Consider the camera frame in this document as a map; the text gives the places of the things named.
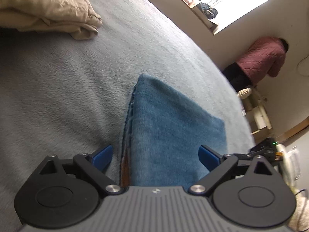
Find white fluffy cloth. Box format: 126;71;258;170
288;193;309;232

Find cream bedpost finial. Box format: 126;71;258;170
237;87;253;99

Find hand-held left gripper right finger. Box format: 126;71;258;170
189;144;274;195

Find cream desk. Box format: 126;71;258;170
241;86;273;136

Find blue denim jeans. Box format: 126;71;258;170
119;73;228;189

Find cardboard box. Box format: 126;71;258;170
188;1;220;33

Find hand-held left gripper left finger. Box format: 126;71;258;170
39;144;123;195

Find folded beige pants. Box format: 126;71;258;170
0;0;103;40

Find black bag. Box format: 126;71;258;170
200;3;218;19

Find black wall cable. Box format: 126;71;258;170
296;54;309;76

